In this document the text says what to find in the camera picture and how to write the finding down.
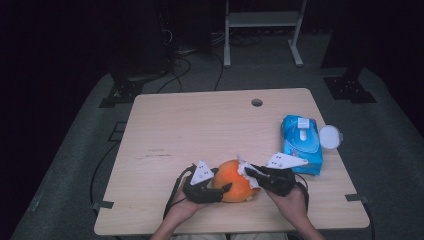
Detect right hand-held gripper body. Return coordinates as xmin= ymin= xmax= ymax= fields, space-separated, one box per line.
xmin=254 ymin=152 xmax=310 ymax=198

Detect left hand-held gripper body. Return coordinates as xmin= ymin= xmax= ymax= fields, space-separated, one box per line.
xmin=181 ymin=159 xmax=225 ymax=205

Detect white wet wipe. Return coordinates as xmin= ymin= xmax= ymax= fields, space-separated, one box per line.
xmin=236 ymin=153 xmax=262 ymax=190

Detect orange round fruit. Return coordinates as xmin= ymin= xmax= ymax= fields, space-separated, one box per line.
xmin=211 ymin=159 xmax=262 ymax=204

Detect blue wet wipes pack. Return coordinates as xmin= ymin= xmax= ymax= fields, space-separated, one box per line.
xmin=280 ymin=114 xmax=344 ymax=177

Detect person's left hand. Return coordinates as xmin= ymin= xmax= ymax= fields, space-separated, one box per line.
xmin=165 ymin=188 xmax=210 ymax=224

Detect person's right hand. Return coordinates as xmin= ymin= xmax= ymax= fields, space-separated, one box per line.
xmin=265 ymin=183 xmax=310 ymax=228

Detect grey tape strip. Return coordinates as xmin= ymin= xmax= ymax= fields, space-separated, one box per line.
xmin=91 ymin=199 xmax=115 ymax=212
xmin=344 ymin=193 xmax=370 ymax=205

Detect black stand base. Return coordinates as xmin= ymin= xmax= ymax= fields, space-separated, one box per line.
xmin=98 ymin=73 xmax=168 ymax=109
xmin=323 ymin=66 xmax=378 ymax=105

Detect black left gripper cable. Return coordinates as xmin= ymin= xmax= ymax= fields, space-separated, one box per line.
xmin=162 ymin=164 xmax=196 ymax=220

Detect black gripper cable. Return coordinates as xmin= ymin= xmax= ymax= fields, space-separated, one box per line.
xmin=294 ymin=173 xmax=311 ymax=212
xmin=162 ymin=164 xmax=196 ymax=220

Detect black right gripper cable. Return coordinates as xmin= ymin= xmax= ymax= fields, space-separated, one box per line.
xmin=294 ymin=173 xmax=311 ymax=212

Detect black floor cable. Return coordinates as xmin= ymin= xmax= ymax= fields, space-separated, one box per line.
xmin=155 ymin=55 xmax=193 ymax=95
xmin=89 ymin=141 xmax=122 ymax=208
xmin=212 ymin=52 xmax=225 ymax=92

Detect white metal stand frame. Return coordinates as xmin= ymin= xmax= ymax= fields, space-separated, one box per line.
xmin=223 ymin=0 xmax=308 ymax=69

